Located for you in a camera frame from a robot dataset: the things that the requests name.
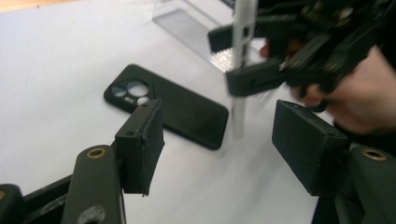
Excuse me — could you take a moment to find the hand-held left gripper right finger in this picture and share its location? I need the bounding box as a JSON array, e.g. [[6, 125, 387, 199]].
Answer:
[[271, 99, 350, 197]]

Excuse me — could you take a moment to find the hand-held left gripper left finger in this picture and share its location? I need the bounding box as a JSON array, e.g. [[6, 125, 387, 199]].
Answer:
[[114, 98, 166, 197]]

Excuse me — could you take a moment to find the black phone case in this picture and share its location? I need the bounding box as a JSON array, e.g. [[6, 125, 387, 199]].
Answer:
[[103, 63, 230, 151]]

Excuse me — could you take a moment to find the white table board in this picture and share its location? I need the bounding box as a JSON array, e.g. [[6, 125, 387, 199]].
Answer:
[[0, 0, 337, 224]]

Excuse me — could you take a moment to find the wooden table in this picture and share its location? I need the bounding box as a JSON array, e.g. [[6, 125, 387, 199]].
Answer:
[[0, 0, 78, 13]]

